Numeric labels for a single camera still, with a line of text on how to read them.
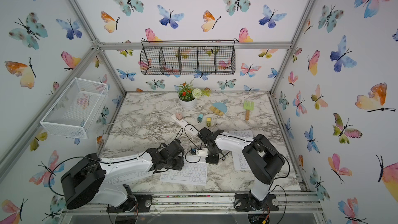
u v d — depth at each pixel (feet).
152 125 3.34
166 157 2.16
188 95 3.30
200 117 3.37
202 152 2.59
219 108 3.66
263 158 1.54
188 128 3.28
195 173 2.71
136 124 3.39
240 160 2.84
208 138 2.38
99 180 1.38
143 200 2.44
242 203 2.41
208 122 3.31
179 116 3.26
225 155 2.92
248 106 3.73
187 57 3.22
